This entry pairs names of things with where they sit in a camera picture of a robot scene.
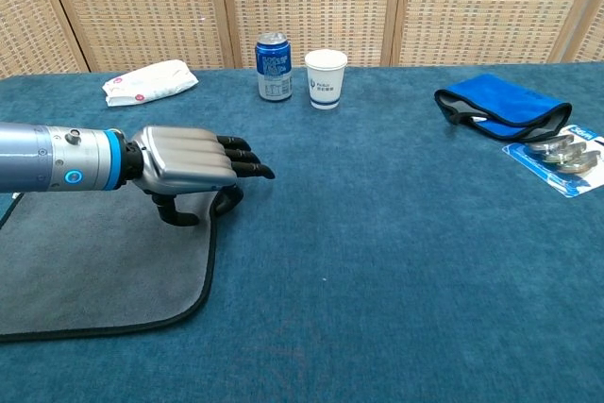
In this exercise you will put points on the blue table cloth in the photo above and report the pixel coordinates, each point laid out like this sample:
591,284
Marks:
377,252

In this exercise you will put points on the white wet wipes pack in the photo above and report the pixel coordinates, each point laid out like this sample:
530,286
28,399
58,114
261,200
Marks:
148,83

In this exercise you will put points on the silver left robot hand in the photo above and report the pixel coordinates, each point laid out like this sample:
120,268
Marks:
189,157

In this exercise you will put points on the grey and green microfibre cloth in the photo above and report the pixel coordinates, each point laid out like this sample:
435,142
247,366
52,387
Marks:
94,266

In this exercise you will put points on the blue drink can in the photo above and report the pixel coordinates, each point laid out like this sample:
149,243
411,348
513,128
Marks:
273,68

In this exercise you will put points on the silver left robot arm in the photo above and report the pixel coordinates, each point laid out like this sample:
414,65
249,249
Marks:
56,157

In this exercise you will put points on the blister pack of metal hooks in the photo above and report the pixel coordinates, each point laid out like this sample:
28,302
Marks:
559,157

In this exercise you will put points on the white paper cup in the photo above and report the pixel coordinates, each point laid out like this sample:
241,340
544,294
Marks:
325,79

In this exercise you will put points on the woven bamboo folding screen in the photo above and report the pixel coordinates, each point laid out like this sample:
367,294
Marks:
311,2

